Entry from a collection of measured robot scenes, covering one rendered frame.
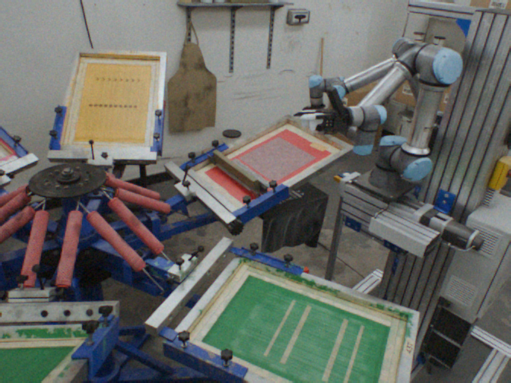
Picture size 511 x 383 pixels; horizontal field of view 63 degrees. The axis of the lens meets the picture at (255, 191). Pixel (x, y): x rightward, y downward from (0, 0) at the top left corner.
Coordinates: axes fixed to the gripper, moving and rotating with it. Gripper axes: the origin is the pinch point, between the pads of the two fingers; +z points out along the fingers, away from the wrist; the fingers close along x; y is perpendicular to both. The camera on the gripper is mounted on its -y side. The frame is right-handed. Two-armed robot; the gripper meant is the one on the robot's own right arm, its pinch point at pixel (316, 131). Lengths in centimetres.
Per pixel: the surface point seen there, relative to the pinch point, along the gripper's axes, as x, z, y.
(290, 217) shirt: -42, 27, 22
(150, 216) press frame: -110, -9, 5
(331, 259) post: -6, 98, 13
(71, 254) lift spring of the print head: -146, -31, 31
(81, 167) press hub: -126, -40, -8
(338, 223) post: 2, 68, 13
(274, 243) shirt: -55, 40, 21
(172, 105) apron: -14, 40, -195
